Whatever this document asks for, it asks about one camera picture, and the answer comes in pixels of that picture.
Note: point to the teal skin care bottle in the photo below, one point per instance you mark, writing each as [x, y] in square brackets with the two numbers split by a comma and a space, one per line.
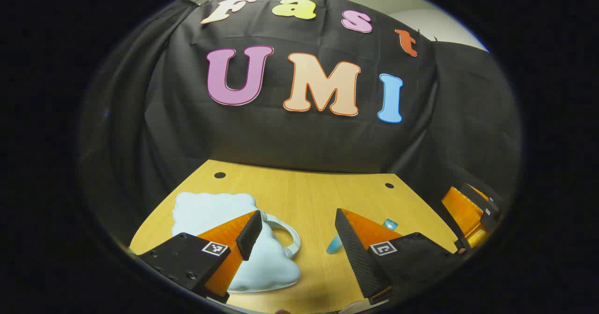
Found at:
[333, 244]

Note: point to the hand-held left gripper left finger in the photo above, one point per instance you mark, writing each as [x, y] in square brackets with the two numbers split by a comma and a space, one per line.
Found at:
[250, 234]

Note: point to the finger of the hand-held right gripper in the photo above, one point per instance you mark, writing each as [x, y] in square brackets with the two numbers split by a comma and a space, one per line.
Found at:
[461, 213]
[487, 207]

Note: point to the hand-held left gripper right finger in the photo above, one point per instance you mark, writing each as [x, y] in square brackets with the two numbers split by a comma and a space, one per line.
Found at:
[355, 258]

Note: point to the light blue suitcase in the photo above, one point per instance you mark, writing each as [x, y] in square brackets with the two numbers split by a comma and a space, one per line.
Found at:
[206, 211]

